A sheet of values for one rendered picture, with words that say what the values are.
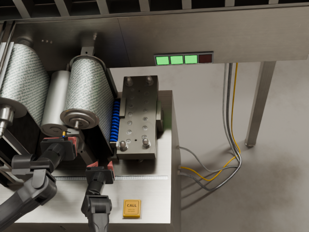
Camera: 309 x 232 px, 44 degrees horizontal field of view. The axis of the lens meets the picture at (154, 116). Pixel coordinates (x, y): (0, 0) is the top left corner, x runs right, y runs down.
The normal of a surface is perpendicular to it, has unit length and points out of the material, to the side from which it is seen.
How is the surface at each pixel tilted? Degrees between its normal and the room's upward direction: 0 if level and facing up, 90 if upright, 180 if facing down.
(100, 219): 30
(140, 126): 0
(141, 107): 0
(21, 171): 2
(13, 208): 9
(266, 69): 90
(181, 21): 90
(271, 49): 90
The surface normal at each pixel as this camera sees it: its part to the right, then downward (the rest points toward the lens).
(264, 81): -0.04, 0.86
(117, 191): -0.11, -0.51
